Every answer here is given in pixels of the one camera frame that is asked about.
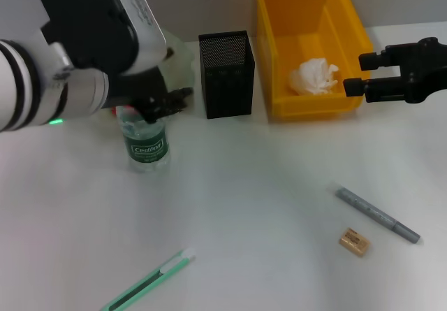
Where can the yellow plastic bin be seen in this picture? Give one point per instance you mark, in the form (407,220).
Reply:
(307,21)

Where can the black mesh pen holder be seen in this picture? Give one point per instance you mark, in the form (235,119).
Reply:
(227,80)

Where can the gray marker pen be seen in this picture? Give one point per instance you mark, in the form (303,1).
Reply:
(373,213)

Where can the white paper ball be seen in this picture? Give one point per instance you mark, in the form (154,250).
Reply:
(311,78)

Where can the translucent glass fruit plate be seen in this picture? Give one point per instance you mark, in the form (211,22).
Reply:
(181,63)

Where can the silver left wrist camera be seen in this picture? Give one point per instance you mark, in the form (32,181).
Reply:
(91,21)

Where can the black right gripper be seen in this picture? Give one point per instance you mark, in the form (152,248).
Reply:
(426,70)

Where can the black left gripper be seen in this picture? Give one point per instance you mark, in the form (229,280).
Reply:
(136,87)

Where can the beige eraser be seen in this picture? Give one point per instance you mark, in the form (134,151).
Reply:
(354,242)

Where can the clear green-label water bottle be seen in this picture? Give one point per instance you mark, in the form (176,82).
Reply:
(146,150)

